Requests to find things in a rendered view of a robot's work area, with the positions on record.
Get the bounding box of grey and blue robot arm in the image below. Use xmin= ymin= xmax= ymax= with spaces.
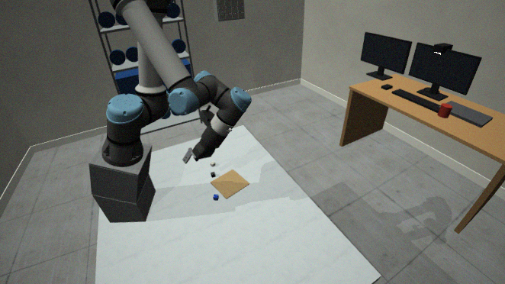
xmin=101 ymin=0 xmax=252 ymax=167

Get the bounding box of tan mat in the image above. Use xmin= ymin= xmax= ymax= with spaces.
xmin=210 ymin=169 xmax=249 ymax=199

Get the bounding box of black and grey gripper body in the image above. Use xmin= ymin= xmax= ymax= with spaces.
xmin=192 ymin=105 xmax=235 ymax=159

